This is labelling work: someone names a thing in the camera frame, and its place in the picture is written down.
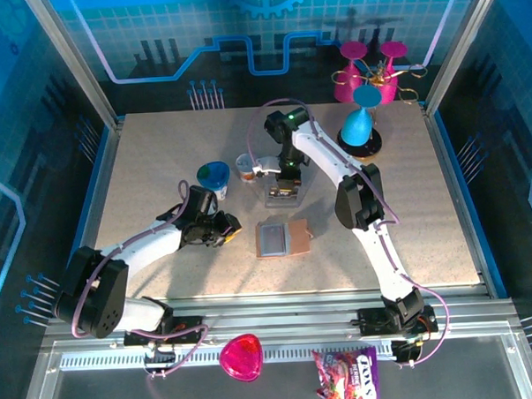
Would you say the dark credit card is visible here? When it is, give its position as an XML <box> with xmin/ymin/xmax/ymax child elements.
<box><xmin>267</xmin><ymin>184</ymin><xmax>299</xmax><ymax>201</ymax></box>

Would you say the grey credit card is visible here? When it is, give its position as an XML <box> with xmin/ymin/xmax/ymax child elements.
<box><xmin>259</xmin><ymin>223</ymin><xmax>289</xmax><ymax>256</ymax></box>

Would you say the small white orange can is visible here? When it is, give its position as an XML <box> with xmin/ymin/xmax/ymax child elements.
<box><xmin>235</xmin><ymin>152</ymin><xmax>260</xmax><ymax>184</ymax></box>

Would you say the blue wine glass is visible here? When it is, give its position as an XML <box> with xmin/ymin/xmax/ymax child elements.
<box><xmin>338</xmin><ymin>84</ymin><xmax>385</xmax><ymax>147</ymax></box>

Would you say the pink wine glass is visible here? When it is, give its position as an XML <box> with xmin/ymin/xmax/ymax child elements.
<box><xmin>373</xmin><ymin>41</ymin><xmax>411</xmax><ymax>105</ymax></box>
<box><xmin>332</xmin><ymin>40</ymin><xmax>372</xmax><ymax>104</ymax></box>

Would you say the pink heart-shaped bowl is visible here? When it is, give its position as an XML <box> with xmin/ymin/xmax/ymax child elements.
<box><xmin>217</xmin><ymin>332</ymin><xmax>265</xmax><ymax>383</ymax></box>

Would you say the purple snack bag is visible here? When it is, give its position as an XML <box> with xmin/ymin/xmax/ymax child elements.
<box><xmin>311</xmin><ymin>345</ymin><xmax>379</xmax><ymax>399</ymax></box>

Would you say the aluminium frame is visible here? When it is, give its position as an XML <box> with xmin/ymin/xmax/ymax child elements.
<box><xmin>0</xmin><ymin>0</ymin><xmax>532</xmax><ymax>399</ymax></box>

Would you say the gold wire glass rack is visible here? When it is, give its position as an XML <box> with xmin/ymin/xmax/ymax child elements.
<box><xmin>330</xmin><ymin>55</ymin><xmax>433</xmax><ymax>162</ymax></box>

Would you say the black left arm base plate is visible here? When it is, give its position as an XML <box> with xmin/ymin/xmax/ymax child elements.
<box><xmin>122</xmin><ymin>314</ymin><xmax>207</xmax><ymax>348</ymax></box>

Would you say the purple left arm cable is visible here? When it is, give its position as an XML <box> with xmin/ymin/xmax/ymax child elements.
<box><xmin>64</xmin><ymin>178</ymin><xmax>212</xmax><ymax>385</ymax></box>

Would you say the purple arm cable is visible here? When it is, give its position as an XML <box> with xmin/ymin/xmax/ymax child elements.
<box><xmin>64</xmin><ymin>178</ymin><xmax>212</xmax><ymax>385</ymax></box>
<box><xmin>245</xmin><ymin>92</ymin><xmax>452</xmax><ymax>377</ymax></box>

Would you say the white slotted cable duct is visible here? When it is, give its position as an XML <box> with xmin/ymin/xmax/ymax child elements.
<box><xmin>59</xmin><ymin>338</ymin><xmax>395</xmax><ymax>373</ymax></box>

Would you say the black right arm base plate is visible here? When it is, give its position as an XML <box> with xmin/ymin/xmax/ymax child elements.
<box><xmin>356</xmin><ymin>305</ymin><xmax>439</xmax><ymax>338</ymax></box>

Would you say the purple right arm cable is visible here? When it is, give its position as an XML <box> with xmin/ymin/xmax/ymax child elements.
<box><xmin>245</xmin><ymin>92</ymin><xmax>452</xmax><ymax>377</ymax></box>

